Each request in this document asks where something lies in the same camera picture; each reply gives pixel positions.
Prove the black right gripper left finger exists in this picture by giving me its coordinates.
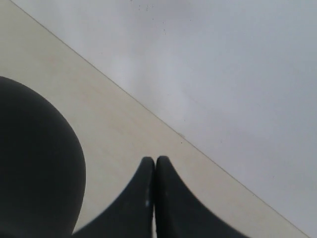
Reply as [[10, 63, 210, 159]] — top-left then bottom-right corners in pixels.
[[72, 157, 155, 238]]

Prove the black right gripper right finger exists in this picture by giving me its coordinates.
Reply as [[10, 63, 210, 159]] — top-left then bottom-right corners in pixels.
[[155, 156, 246, 238]]

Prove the black helmet with tinted visor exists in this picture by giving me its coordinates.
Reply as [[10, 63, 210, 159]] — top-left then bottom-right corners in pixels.
[[0, 77, 86, 238]]

